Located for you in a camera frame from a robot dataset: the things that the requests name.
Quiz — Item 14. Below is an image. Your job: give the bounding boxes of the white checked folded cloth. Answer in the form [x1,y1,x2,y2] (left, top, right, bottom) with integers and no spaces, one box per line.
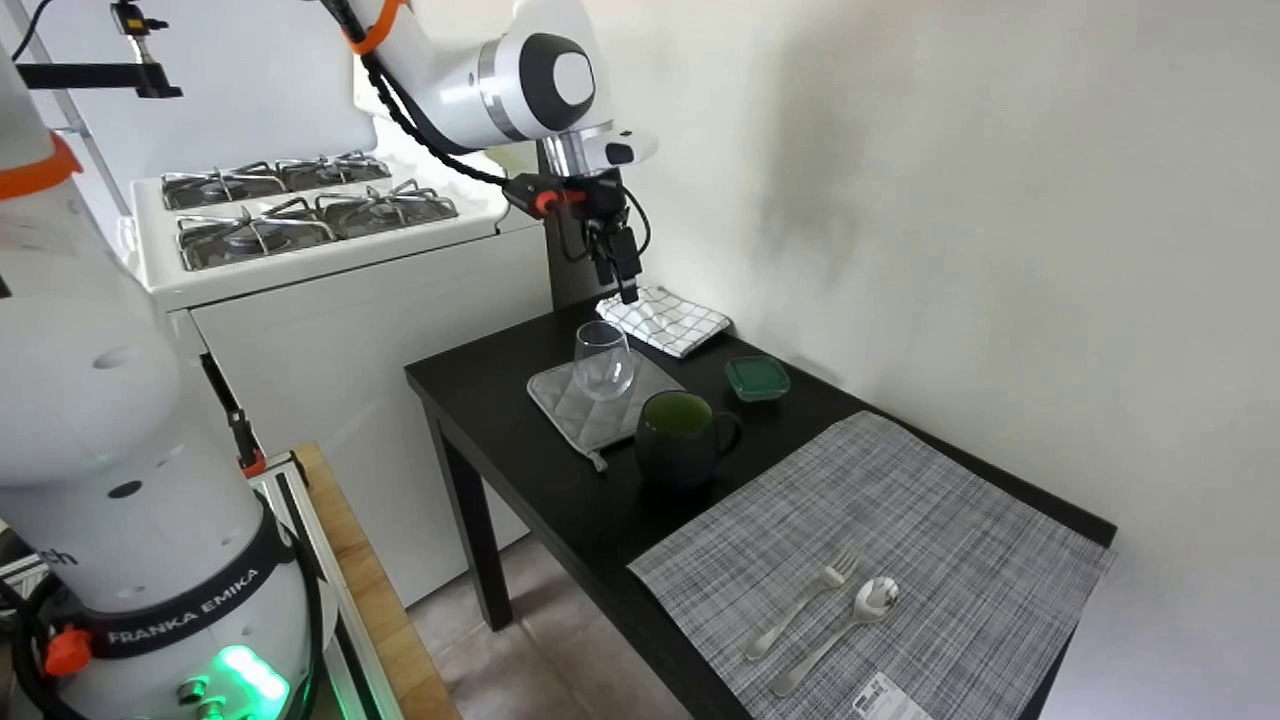
[595,283,734,361]

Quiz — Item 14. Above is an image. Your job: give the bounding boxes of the small green dish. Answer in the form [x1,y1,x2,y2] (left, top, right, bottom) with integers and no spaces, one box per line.
[725,357,793,404]

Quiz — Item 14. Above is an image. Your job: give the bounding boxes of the white gas stove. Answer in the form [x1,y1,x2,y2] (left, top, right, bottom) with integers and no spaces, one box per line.
[127,73,554,604]

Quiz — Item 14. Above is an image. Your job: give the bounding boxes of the clear glass cup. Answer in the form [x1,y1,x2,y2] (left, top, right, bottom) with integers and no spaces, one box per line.
[571,320,638,400]

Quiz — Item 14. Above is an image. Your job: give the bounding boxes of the silver spoon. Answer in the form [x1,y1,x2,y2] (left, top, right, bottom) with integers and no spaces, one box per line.
[769,576,902,697]

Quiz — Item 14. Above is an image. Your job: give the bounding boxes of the black side table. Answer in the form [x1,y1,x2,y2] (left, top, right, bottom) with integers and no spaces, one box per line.
[410,312,1118,720]

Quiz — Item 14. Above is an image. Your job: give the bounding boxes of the dark green mug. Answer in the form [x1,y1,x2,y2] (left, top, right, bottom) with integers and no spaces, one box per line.
[638,386,742,494]

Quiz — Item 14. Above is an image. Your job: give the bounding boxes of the wooden plank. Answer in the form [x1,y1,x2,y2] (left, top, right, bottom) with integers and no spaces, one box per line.
[294,448,461,720]

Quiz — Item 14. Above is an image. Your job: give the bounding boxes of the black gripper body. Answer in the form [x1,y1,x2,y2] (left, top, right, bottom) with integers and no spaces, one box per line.
[505,125,654,255]

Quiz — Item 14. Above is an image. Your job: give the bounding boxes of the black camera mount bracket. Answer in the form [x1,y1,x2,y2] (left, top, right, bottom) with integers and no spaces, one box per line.
[11,0,177,99]

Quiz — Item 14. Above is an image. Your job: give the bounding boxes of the white label tag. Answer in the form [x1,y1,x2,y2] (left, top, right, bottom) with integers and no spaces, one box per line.
[853,671,934,720]

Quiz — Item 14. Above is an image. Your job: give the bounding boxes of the grey quilted pot holder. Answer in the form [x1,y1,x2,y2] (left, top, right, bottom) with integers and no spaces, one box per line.
[526,357,677,472]

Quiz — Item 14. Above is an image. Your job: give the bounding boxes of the silver fork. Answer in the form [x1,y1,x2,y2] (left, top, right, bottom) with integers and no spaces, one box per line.
[743,555,859,661]

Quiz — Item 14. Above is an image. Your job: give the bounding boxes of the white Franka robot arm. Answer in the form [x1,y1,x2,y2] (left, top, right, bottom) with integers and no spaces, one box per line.
[0,0,641,720]

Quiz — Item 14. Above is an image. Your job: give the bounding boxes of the grey woven placemat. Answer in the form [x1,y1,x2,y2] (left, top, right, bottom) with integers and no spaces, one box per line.
[633,410,1110,720]

